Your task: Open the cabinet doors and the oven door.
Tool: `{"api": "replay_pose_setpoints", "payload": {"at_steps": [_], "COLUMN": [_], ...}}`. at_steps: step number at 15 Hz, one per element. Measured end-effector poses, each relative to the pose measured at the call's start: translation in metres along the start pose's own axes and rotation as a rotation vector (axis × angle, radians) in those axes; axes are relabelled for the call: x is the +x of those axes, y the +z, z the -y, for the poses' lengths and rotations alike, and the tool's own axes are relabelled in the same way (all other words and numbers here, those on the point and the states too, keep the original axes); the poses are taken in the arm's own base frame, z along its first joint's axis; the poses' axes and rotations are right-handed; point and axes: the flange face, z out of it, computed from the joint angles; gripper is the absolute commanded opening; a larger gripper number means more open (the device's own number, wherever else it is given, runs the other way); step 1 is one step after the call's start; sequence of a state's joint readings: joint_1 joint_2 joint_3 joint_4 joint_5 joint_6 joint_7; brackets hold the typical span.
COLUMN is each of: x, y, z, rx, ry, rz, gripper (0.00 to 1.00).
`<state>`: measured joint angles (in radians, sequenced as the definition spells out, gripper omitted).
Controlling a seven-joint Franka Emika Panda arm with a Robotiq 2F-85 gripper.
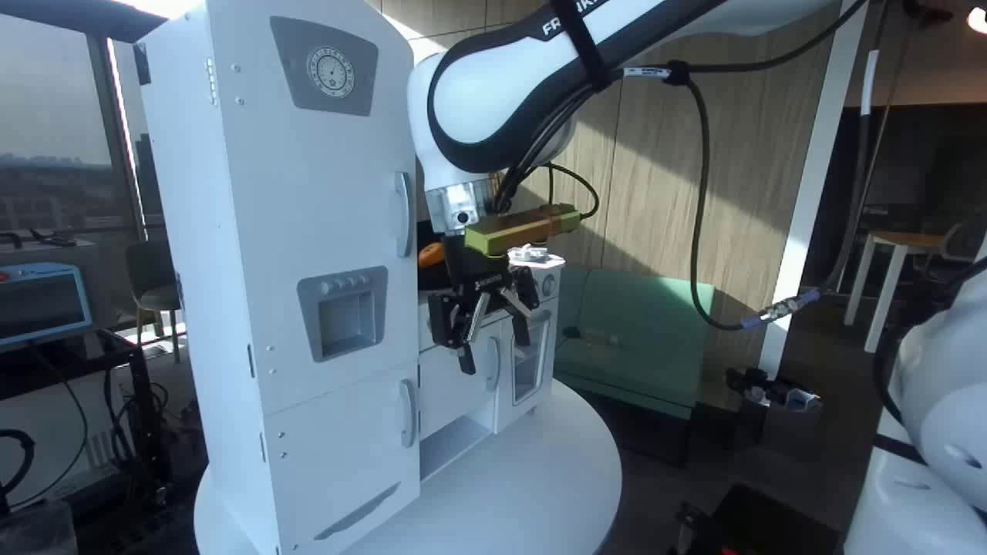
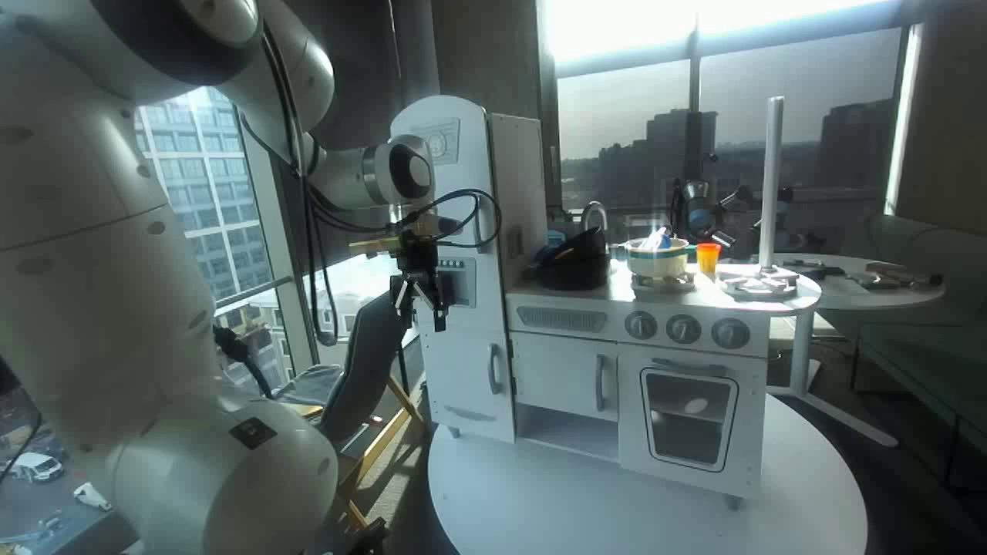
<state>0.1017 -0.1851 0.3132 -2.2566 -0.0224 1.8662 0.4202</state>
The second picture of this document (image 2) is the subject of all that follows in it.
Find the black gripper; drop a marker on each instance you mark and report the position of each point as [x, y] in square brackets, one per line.
[427, 268]

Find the short white fridge door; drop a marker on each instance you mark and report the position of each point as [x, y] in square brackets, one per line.
[463, 381]

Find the white oven door with window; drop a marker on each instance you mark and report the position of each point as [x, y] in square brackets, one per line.
[631, 434]

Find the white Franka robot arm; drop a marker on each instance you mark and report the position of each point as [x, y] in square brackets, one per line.
[103, 257]

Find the grey oven knob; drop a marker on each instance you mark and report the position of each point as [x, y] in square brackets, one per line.
[641, 326]
[684, 327]
[731, 331]

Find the wooden folding chair black fabric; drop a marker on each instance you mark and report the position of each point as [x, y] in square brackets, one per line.
[366, 358]

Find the silver toy faucet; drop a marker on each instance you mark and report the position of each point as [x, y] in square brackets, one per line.
[594, 213]

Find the white toy pot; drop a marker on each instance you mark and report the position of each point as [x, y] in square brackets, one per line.
[659, 264]

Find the white toy kitchen unit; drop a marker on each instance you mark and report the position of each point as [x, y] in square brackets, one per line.
[708, 309]

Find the small orange translucent cup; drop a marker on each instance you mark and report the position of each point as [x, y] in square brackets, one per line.
[708, 259]

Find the white plate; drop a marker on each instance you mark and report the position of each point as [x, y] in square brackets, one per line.
[760, 286]

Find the white upright pole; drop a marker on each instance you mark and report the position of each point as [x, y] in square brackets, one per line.
[771, 174]

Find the white round side table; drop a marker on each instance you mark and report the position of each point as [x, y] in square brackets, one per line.
[874, 298]

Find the dark flat tray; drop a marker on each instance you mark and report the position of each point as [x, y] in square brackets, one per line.
[902, 277]

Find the green box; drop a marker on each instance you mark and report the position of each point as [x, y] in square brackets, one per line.
[925, 351]

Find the black camera on stand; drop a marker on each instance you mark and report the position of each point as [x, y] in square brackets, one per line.
[698, 218]

